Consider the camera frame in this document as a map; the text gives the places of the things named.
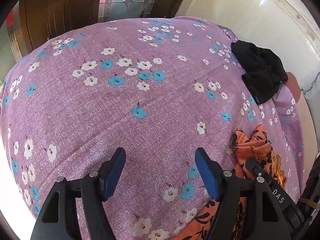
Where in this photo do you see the orange black floral blouse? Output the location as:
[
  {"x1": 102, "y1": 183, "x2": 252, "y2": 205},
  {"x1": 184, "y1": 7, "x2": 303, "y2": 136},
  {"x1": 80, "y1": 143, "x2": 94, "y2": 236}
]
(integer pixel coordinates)
[{"x1": 173, "y1": 124, "x2": 287, "y2": 239}]

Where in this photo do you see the black crumpled garment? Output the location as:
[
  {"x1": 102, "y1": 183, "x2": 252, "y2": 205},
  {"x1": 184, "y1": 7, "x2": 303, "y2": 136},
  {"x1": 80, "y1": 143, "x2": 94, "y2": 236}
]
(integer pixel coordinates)
[{"x1": 231, "y1": 40, "x2": 288, "y2": 105}]

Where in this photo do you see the purple floral bed sheet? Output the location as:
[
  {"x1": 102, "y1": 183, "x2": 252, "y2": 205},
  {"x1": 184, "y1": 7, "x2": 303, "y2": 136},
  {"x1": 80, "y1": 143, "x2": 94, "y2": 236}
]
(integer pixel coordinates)
[{"x1": 1, "y1": 17, "x2": 305, "y2": 239}]

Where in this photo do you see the wooden stained glass door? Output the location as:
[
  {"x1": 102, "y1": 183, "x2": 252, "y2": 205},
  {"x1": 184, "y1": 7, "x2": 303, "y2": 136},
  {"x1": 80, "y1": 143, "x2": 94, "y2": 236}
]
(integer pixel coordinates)
[{"x1": 1, "y1": 0, "x2": 182, "y2": 75}]

